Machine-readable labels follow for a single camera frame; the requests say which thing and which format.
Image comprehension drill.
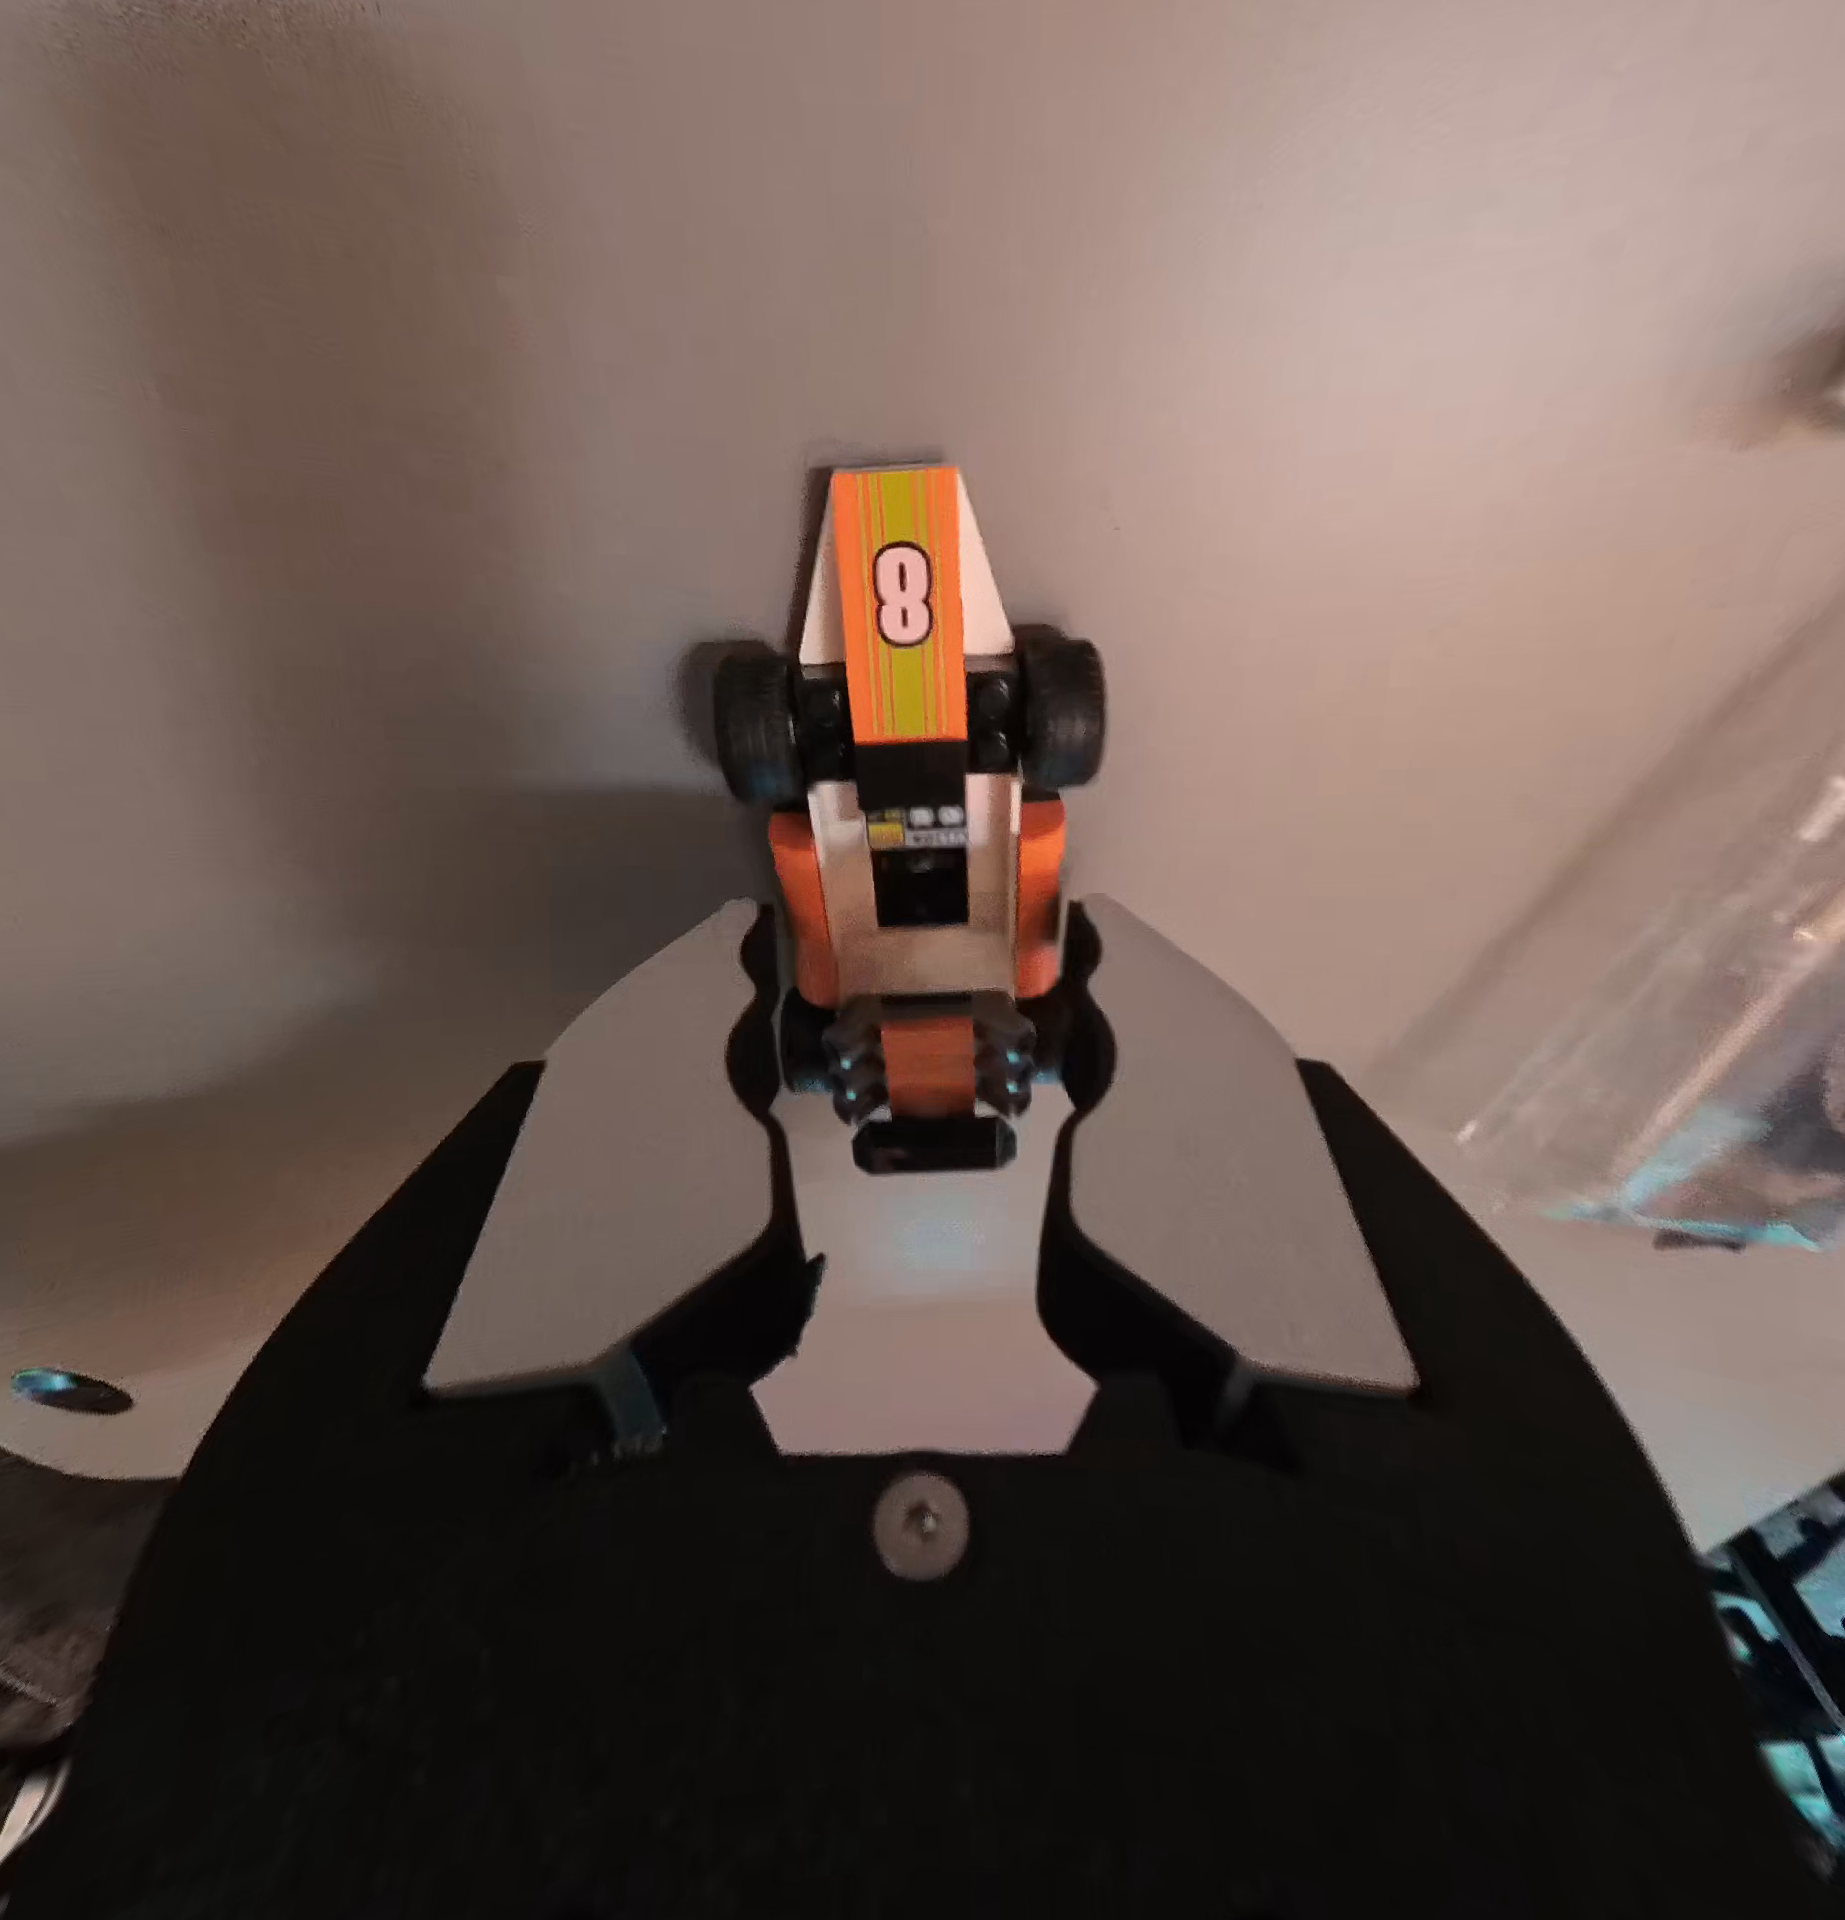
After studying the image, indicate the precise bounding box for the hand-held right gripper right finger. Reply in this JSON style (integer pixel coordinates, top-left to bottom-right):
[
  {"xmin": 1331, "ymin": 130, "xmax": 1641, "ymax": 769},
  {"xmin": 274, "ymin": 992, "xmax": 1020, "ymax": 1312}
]
[{"xmin": 1038, "ymin": 897, "xmax": 1426, "ymax": 1457}]

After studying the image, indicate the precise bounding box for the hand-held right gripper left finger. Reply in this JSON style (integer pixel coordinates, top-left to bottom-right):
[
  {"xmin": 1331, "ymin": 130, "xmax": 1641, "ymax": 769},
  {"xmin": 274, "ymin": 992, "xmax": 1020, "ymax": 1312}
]
[{"xmin": 423, "ymin": 900, "xmax": 834, "ymax": 1457}]

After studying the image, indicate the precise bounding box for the orange lego race car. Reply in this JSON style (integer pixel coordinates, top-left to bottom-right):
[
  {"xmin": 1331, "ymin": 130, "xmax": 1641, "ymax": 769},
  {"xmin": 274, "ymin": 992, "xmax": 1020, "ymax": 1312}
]
[{"xmin": 715, "ymin": 466, "xmax": 1111, "ymax": 1173}]

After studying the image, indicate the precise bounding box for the clear plastic bag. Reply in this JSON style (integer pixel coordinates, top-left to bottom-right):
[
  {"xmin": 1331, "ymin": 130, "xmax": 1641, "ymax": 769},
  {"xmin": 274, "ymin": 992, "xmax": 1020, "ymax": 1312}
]
[{"xmin": 1368, "ymin": 556, "xmax": 1845, "ymax": 1247}]

